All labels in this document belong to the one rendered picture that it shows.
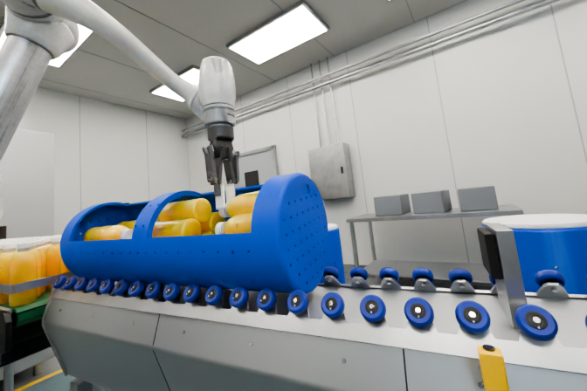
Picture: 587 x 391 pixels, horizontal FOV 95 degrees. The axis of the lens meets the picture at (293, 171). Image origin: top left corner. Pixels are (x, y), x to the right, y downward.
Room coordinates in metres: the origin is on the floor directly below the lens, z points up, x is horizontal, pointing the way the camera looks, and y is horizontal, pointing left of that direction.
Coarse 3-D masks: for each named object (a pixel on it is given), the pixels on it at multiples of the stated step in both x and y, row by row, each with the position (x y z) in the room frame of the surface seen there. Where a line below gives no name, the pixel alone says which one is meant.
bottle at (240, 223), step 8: (232, 216) 0.68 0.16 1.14; (240, 216) 0.66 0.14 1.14; (248, 216) 0.65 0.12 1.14; (224, 224) 0.68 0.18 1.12; (232, 224) 0.66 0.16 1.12; (240, 224) 0.64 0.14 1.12; (248, 224) 0.63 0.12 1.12; (224, 232) 0.68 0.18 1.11; (232, 232) 0.65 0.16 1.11; (240, 232) 0.64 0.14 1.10; (248, 232) 0.63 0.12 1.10
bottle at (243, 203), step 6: (252, 192) 0.71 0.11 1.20; (258, 192) 0.69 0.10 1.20; (234, 198) 0.72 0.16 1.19; (240, 198) 0.71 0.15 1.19; (246, 198) 0.70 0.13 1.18; (252, 198) 0.69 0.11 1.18; (228, 204) 0.73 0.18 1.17; (234, 204) 0.71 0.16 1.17; (240, 204) 0.70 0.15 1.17; (246, 204) 0.69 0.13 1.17; (252, 204) 0.68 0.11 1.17; (228, 210) 0.73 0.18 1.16; (234, 210) 0.71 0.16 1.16; (240, 210) 0.70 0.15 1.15; (246, 210) 0.69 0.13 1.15; (252, 210) 0.69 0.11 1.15; (228, 216) 0.75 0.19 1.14
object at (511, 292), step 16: (496, 224) 0.52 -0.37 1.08; (480, 240) 0.52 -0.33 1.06; (496, 240) 0.46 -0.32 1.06; (512, 240) 0.45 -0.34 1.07; (496, 256) 0.46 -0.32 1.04; (512, 256) 0.45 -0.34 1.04; (496, 272) 0.47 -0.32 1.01; (512, 272) 0.45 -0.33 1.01; (512, 288) 0.45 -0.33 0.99; (512, 304) 0.46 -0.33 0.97; (512, 320) 0.46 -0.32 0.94
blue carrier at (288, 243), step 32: (192, 192) 0.87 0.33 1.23; (224, 192) 0.85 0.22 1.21; (288, 192) 0.59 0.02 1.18; (96, 224) 1.03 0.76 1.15; (256, 224) 0.56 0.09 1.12; (288, 224) 0.58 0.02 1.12; (320, 224) 0.73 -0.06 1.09; (64, 256) 0.92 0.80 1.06; (96, 256) 0.83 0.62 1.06; (128, 256) 0.76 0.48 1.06; (160, 256) 0.70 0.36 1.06; (192, 256) 0.65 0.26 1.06; (224, 256) 0.60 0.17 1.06; (256, 256) 0.57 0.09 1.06; (288, 256) 0.57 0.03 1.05; (320, 256) 0.72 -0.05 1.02; (224, 288) 0.70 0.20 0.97; (256, 288) 0.64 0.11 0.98; (288, 288) 0.59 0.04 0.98
